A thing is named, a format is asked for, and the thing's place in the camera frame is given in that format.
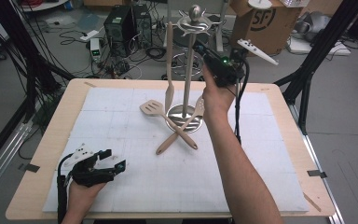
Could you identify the white power supply unit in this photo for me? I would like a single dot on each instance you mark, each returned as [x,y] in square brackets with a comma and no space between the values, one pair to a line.
[95,49]

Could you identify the person's left hand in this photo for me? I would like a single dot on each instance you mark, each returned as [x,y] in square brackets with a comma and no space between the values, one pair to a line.
[82,196]

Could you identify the steel utensil stand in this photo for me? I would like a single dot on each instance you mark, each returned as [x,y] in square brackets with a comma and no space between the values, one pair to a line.
[187,93]

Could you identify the person's right hand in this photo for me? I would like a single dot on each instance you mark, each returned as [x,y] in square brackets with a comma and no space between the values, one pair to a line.
[216,99]

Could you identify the black computer tower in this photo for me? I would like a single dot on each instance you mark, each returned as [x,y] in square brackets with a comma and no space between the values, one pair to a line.
[119,28]
[143,25]

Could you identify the white round disc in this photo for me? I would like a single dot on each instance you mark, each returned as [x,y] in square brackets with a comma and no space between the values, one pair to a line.
[260,3]

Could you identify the black round stool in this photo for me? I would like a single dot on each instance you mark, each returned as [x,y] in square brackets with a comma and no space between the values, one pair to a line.
[180,39]

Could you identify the aluminium rail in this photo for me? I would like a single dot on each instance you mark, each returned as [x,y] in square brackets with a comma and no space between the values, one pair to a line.
[323,174]
[3,161]

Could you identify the beige solid turner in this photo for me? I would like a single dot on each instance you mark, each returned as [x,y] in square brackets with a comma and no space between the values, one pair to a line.
[169,62]

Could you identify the beige slotted turner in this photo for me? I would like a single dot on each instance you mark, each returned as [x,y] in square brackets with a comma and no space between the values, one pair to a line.
[186,138]

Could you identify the white flat board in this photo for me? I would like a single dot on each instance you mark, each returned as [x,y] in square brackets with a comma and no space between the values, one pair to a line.
[317,48]

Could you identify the grey bag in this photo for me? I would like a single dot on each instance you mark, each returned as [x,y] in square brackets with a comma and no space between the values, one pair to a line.
[312,25]

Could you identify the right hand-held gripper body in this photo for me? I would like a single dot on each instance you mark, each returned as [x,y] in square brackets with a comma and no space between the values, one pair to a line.
[223,70]

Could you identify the white power strip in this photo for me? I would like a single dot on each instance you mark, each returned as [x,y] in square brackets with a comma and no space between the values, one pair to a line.
[89,35]

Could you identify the black metal frame post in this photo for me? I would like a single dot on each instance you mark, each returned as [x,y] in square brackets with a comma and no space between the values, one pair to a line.
[28,53]
[320,46]

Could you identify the beige skimmer spoon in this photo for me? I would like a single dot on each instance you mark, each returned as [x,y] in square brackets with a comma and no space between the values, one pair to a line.
[167,143]

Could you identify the dark tape strip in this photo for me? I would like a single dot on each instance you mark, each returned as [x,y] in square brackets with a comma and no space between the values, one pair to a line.
[317,174]
[29,168]

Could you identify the cardboard box with round logo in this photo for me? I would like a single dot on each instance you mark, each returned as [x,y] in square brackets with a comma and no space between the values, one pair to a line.
[261,31]

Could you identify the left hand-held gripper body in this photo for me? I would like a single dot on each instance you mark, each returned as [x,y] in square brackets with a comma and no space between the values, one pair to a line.
[88,174]

